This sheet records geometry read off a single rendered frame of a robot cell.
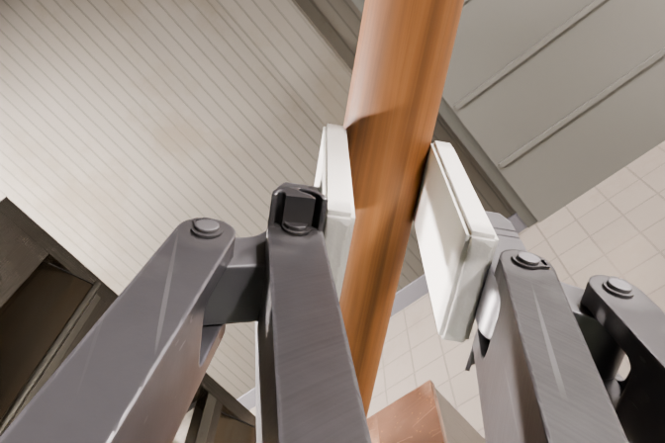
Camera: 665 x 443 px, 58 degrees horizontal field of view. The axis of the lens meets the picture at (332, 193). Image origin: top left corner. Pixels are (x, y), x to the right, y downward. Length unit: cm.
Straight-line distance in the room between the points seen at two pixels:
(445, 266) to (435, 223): 2
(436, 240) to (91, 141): 365
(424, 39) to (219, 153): 343
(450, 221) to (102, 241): 392
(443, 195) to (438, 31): 5
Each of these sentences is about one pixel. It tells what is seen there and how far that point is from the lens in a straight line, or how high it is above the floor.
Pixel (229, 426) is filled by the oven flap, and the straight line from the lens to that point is 226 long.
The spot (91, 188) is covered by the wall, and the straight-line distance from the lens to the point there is 391.
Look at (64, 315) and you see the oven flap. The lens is 193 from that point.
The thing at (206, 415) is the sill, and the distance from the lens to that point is 217.
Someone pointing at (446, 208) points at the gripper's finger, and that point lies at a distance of 16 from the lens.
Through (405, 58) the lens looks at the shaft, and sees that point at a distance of 18.
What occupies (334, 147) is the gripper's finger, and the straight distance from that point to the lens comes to 17.
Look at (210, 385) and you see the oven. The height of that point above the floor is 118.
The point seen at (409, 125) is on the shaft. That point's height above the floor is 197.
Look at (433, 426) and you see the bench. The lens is 229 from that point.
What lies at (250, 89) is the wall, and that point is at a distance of 346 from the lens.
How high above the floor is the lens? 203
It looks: 18 degrees down
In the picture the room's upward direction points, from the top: 42 degrees counter-clockwise
